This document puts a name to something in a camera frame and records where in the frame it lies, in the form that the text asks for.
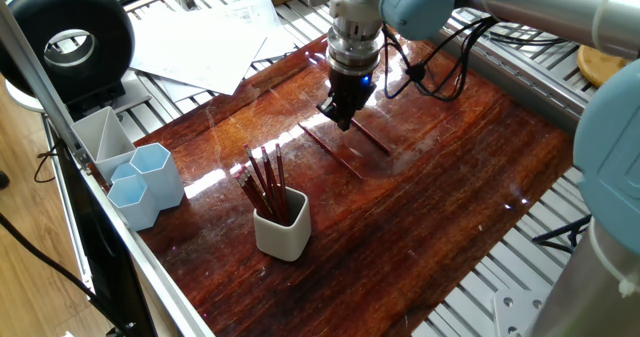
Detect black gripper cable with plug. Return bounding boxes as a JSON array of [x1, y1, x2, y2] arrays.
[[382, 16, 500, 103]]

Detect silver wrist sensor flange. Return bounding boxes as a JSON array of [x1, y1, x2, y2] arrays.
[[325, 16, 386, 77]]

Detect red-brown wooden board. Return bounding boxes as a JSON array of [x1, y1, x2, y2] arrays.
[[132, 31, 574, 337]]

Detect black floor cable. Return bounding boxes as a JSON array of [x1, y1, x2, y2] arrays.
[[0, 211, 129, 337]]

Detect black ring-shaped lamp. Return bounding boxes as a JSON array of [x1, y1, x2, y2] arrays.
[[0, 0, 151, 123]]

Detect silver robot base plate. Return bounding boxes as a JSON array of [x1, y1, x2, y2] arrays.
[[492, 289, 551, 337]]

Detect light blue hexagonal pen holder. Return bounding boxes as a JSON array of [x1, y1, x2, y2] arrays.
[[106, 142, 186, 232]]

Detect round wooden stand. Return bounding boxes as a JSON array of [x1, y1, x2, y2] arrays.
[[576, 44, 632, 89]]

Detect white square ceramic pen holder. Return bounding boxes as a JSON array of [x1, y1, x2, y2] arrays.
[[253, 186, 313, 262]]

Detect black monitor panel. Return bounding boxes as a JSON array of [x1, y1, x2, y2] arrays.
[[49, 139, 159, 337]]

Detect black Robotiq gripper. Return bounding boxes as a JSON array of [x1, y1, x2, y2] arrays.
[[316, 68, 377, 132]]

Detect white divided square pen holder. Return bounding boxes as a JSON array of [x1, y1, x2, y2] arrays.
[[70, 105, 137, 184]]

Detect white paper sheet stack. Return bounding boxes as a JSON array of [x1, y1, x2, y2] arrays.
[[128, 0, 301, 98]]

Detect black cable pair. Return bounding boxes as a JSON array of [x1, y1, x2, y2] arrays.
[[487, 24, 571, 47]]

